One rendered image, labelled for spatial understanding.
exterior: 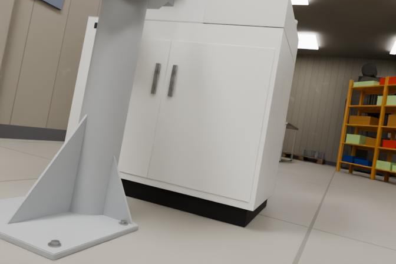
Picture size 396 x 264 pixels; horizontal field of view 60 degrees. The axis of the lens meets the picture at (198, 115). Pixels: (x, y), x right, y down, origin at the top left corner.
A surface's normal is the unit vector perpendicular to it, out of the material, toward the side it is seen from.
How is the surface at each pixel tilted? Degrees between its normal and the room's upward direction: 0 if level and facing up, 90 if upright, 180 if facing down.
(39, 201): 90
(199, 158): 90
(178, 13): 90
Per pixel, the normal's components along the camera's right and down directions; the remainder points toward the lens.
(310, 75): -0.39, -0.11
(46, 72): 0.91, 0.15
